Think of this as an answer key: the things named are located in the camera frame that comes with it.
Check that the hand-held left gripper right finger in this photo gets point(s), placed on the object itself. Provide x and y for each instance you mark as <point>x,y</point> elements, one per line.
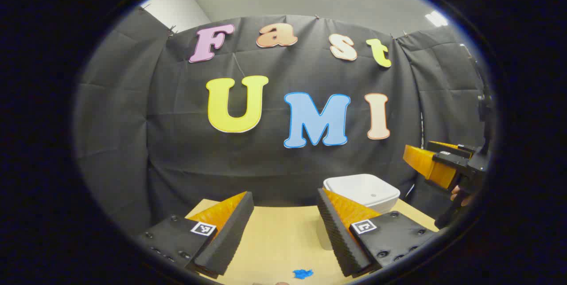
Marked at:
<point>336,236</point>

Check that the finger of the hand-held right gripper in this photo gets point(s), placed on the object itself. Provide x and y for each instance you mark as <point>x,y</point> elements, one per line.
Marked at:
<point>427,167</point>
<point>449,156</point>

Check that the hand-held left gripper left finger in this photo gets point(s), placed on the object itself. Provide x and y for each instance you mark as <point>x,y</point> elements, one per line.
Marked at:
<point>230,236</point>

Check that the blue paper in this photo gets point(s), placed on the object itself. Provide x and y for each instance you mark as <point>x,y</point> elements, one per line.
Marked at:
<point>302,273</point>

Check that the white desktop garbage bin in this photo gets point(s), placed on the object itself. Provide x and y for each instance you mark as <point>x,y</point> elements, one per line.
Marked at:
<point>363,189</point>

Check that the wooden desktop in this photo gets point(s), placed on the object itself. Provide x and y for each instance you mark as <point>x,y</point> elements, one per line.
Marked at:
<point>283,236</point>

